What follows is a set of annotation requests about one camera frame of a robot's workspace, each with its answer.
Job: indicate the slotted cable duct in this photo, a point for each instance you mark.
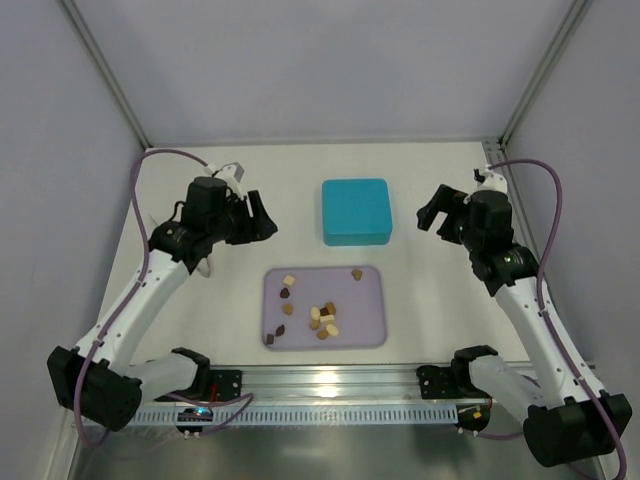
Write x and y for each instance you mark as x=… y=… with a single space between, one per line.
x=278 y=414

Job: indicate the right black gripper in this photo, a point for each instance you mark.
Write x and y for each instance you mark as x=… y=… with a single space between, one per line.
x=451 y=220

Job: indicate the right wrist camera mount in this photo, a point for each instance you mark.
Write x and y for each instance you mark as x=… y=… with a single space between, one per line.
x=488 y=180

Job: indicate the lilac plastic tray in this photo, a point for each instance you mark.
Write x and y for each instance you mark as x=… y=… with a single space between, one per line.
x=358 y=307

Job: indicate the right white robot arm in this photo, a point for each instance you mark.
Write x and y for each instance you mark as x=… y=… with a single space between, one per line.
x=567 y=414

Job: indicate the teal chocolate box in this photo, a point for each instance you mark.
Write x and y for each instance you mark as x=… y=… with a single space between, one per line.
x=347 y=238

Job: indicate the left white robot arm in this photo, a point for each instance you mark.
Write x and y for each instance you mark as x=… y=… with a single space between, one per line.
x=165 y=267

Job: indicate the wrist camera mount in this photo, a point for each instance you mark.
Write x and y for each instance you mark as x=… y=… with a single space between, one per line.
x=488 y=180
x=231 y=174

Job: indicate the teal box lid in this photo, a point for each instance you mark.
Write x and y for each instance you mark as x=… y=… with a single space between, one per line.
x=356 y=204

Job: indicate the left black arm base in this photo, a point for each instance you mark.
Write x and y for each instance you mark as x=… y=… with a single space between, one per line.
x=220 y=385

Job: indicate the metal serving tongs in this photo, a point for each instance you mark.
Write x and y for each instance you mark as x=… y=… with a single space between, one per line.
x=205 y=267

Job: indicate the aluminium mounting rail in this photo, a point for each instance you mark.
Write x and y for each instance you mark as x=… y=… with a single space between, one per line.
x=310 y=385

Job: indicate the aluminium frame post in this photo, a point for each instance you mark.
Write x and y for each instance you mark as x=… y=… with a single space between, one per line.
x=88 y=41
x=556 y=123

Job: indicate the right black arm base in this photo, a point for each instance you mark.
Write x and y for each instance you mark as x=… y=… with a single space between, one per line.
x=453 y=381

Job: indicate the right aluminium frame post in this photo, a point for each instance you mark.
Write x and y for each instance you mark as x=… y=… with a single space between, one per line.
x=556 y=123

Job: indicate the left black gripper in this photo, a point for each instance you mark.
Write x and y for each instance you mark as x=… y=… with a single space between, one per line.
x=245 y=220

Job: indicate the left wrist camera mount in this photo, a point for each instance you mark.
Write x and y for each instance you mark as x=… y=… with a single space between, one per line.
x=231 y=174

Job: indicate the white almond chocolate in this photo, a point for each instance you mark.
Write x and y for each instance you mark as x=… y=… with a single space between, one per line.
x=332 y=330

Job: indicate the left aluminium frame post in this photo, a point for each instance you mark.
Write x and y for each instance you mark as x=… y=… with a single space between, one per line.
x=88 y=41

